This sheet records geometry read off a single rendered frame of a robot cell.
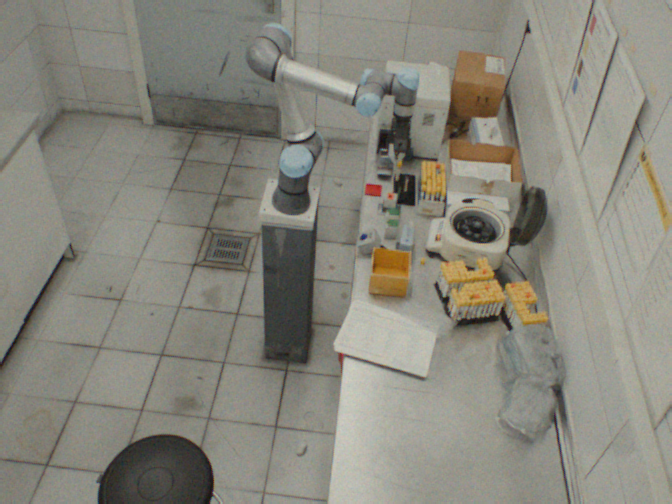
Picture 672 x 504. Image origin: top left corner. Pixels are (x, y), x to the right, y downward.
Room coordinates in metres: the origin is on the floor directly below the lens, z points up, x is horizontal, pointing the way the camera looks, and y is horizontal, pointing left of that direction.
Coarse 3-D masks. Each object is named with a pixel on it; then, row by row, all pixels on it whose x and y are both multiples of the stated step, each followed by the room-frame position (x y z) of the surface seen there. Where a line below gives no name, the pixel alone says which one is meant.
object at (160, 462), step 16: (128, 448) 0.94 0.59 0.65; (144, 448) 0.95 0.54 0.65; (160, 448) 0.95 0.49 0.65; (176, 448) 0.96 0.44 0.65; (192, 448) 0.96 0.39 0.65; (112, 464) 0.89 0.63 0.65; (128, 464) 0.89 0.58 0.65; (144, 464) 0.90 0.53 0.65; (160, 464) 0.90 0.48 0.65; (176, 464) 0.90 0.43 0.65; (192, 464) 0.91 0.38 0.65; (208, 464) 0.91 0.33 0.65; (96, 480) 0.86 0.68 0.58; (112, 480) 0.84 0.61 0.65; (128, 480) 0.84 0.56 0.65; (144, 480) 0.85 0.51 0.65; (160, 480) 0.85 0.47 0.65; (176, 480) 0.85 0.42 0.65; (192, 480) 0.86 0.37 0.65; (208, 480) 0.86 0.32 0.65; (112, 496) 0.79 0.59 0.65; (128, 496) 0.79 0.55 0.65; (144, 496) 0.80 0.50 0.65; (160, 496) 0.80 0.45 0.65; (176, 496) 0.81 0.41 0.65; (192, 496) 0.81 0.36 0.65; (208, 496) 0.82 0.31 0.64
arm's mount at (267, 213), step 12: (276, 180) 2.00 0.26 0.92; (264, 192) 1.91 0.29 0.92; (312, 192) 1.96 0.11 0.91; (264, 204) 1.84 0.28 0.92; (312, 204) 1.89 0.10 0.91; (264, 216) 1.79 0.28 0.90; (276, 216) 1.79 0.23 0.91; (288, 216) 1.80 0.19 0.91; (300, 216) 1.81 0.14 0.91; (312, 216) 1.82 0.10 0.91
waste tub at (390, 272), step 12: (384, 252) 1.60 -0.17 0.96; (396, 252) 1.60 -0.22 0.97; (408, 252) 1.60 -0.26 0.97; (372, 264) 1.52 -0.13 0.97; (384, 264) 1.60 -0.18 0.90; (396, 264) 1.60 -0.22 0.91; (408, 264) 1.56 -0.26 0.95; (372, 276) 1.48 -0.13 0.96; (384, 276) 1.47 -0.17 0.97; (396, 276) 1.47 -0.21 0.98; (408, 276) 1.49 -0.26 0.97; (372, 288) 1.48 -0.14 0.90; (384, 288) 1.47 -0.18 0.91; (396, 288) 1.47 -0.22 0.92
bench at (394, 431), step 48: (384, 192) 2.04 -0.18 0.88; (384, 240) 1.75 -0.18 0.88; (432, 288) 1.53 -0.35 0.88; (480, 336) 1.33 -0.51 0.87; (384, 384) 1.11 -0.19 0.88; (432, 384) 1.13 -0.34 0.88; (480, 384) 1.14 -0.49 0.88; (336, 432) 0.93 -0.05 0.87; (384, 432) 0.95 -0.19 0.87; (432, 432) 0.96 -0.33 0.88; (480, 432) 0.97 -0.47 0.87; (336, 480) 0.79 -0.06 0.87; (384, 480) 0.80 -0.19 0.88; (432, 480) 0.81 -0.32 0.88; (480, 480) 0.83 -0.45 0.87; (528, 480) 0.84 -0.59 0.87; (576, 480) 0.83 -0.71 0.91
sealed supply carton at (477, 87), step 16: (464, 64) 2.82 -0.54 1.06; (480, 64) 2.83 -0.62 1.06; (496, 64) 2.85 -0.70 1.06; (464, 80) 2.68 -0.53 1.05; (480, 80) 2.68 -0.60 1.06; (496, 80) 2.70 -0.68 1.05; (464, 96) 2.66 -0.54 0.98; (480, 96) 2.65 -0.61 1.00; (496, 96) 2.64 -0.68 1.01; (448, 112) 2.67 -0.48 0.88; (464, 112) 2.66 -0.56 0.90; (480, 112) 2.64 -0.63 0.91; (496, 112) 2.64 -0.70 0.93
